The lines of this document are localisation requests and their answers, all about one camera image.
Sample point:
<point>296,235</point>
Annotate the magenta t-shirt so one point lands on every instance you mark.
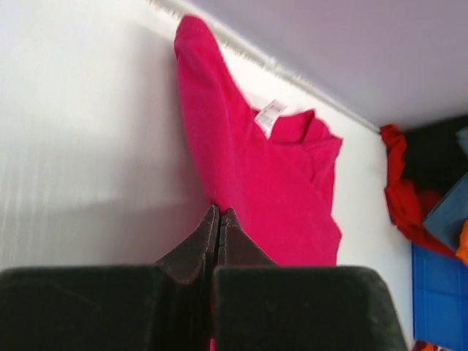
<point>276,172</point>

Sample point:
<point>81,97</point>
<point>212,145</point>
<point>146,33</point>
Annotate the blue plastic bin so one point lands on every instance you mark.
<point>439,289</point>

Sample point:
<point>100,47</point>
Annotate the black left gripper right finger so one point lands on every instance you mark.
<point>259,305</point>

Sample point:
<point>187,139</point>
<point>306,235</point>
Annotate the red t-shirt in pile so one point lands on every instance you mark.
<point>408,207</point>

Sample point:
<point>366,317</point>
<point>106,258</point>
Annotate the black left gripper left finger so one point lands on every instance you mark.
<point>160,306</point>

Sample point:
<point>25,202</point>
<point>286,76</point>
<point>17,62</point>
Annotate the teal t-shirt in pile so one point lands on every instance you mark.
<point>445,157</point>

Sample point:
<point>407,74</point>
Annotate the crumpled orange t-shirt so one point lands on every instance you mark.
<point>462,250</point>

